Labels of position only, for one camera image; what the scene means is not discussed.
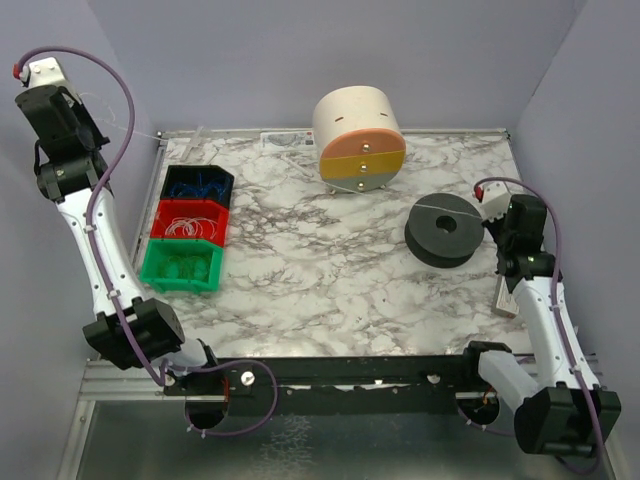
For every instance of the black cable spool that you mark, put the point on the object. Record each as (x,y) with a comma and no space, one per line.
(443,230)

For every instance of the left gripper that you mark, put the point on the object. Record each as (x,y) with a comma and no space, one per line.
(93,132)

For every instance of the small white cardboard box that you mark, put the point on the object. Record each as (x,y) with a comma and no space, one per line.
(503,303)

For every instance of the clear plastic strip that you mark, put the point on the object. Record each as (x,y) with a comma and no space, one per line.
(195,142)

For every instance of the white flat packet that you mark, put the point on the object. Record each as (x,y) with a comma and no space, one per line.
(294,139)

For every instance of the red storage bin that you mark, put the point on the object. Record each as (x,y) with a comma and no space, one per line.
(191,219)

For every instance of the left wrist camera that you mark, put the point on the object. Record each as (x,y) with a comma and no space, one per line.
(46,72)

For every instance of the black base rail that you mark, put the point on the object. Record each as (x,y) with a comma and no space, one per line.
(328,386)

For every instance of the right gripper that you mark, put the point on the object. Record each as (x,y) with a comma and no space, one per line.
(498,229)

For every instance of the white plastic stick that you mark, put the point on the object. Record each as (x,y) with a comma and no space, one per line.
(295,165)

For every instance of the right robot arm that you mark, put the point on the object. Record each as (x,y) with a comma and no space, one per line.
(563,410)

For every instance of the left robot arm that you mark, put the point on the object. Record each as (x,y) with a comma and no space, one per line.
(129,326)

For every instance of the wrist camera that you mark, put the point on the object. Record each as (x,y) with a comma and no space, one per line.
(493,199)
(46,72)

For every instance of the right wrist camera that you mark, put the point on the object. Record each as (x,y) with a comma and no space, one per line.
(493,199)

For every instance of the green storage bin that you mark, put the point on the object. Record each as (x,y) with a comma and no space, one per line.
(182,265)

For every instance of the cream cylindrical drawer cabinet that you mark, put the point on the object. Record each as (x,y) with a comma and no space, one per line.
(359,142)

